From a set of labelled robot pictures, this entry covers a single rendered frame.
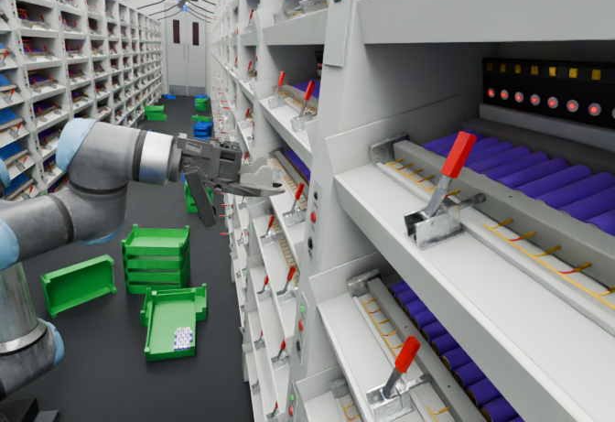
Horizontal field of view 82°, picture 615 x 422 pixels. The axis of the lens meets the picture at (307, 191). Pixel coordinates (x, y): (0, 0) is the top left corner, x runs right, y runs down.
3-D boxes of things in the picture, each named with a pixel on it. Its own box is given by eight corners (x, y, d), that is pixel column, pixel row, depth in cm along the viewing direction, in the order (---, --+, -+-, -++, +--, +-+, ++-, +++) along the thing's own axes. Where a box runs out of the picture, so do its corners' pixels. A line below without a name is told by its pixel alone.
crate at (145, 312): (141, 326, 171) (140, 313, 168) (147, 299, 189) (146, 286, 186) (206, 319, 179) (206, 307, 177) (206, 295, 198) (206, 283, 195)
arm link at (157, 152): (136, 189, 60) (145, 171, 68) (167, 194, 61) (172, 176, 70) (144, 137, 57) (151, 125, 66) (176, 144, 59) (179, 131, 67)
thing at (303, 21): (335, 44, 49) (311, -77, 43) (266, 45, 103) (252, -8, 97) (465, 6, 52) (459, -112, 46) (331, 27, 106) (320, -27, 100)
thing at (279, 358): (288, 442, 77) (270, 402, 71) (253, 278, 131) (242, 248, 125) (373, 404, 80) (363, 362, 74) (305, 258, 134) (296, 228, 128)
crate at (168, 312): (195, 355, 159) (194, 346, 154) (145, 361, 153) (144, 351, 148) (196, 297, 181) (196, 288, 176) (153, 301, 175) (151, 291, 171)
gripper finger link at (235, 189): (262, 192, 65) (212, 182, 63) (260, 200, 65) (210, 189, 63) (261, 183, 69) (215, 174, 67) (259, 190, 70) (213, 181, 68)
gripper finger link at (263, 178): (293, 173, 66) (242, 162, 64) (285, 202, 68) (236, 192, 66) (291, 168, 69) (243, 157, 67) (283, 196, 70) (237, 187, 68)
